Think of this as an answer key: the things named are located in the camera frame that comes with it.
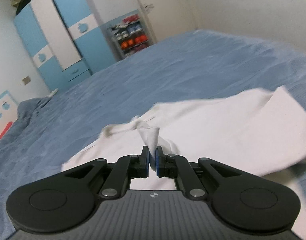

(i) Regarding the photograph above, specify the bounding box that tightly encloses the shoe rack with shoes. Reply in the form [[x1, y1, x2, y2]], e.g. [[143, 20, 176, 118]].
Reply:
[[105, 9, 155, 59]]

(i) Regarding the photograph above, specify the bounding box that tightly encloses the blue and white wardrobe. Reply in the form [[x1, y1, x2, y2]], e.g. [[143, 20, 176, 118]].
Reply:
[[14, 0, 116, 92]]

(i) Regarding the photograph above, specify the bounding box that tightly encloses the white headboard with apples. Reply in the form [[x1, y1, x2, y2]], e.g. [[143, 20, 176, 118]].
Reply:
[[0, 90, 18, 133]]

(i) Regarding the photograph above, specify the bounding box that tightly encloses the white long-sleeve Nevada shirt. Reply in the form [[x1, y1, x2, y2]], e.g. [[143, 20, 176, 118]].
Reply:
[[62, 87, 306, 239]]

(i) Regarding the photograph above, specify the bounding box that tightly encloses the red pillow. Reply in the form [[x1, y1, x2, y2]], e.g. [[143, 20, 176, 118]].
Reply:
[[0, 122, 13, 139]]

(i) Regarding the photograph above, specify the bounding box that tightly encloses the white bedroom door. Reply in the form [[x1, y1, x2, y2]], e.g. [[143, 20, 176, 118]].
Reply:
[[138, 0, 197, 42]]

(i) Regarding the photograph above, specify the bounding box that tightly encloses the blue textured bedspread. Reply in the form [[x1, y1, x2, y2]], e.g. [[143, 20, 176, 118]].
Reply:
[[0, 30, 306, 239]]

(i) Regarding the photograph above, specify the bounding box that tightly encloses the bronze wall switch plate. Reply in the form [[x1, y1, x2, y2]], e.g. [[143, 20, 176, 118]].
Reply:
[[22, 76, 31, 85]]

